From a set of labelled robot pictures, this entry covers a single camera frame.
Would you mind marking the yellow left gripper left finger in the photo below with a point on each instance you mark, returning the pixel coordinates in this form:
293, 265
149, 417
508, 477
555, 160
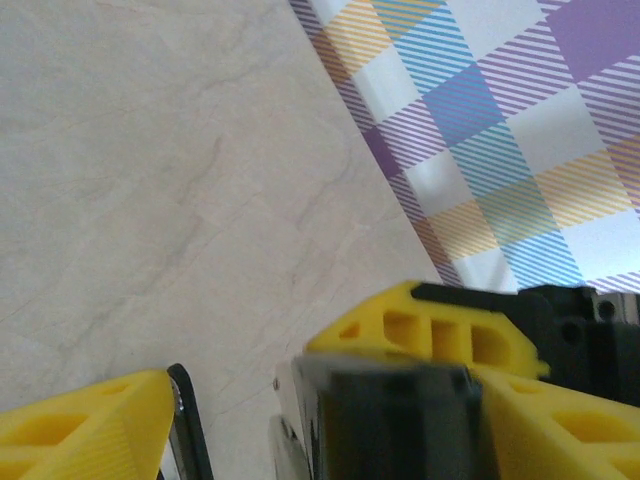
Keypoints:
75, 435

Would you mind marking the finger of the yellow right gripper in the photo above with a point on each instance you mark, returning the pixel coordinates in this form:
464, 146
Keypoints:
370, 320

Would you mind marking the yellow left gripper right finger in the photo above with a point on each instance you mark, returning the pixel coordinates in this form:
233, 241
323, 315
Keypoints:
565, 440

